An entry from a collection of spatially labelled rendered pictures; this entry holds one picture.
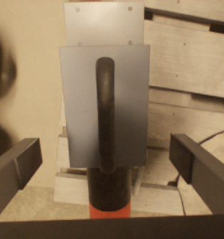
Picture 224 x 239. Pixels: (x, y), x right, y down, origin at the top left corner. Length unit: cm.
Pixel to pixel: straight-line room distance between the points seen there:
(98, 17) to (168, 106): 27
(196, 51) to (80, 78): 31
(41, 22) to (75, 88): 38
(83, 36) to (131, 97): 14
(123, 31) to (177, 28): 18
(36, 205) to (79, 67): 66
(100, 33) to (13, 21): 37
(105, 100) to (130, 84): 7
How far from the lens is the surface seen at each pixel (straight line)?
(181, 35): 48
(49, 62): 60
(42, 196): 79
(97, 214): 42
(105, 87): 22
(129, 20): 34
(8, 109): 67
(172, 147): 16
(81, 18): 34
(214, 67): 51
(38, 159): 17
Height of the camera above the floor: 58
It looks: 75 degrees down
